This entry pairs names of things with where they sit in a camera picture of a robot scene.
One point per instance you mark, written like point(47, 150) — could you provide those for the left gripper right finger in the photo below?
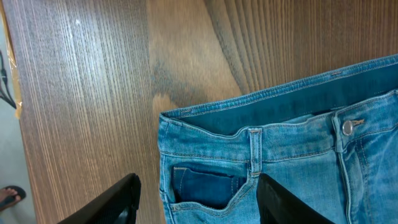
point(277, 205)

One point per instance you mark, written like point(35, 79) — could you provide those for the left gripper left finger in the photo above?
point(118, 204)

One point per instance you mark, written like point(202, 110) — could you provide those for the light blue jeans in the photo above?
point(330, 139)

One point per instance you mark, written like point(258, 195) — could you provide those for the foot in sandal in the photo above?
point(11, 195)

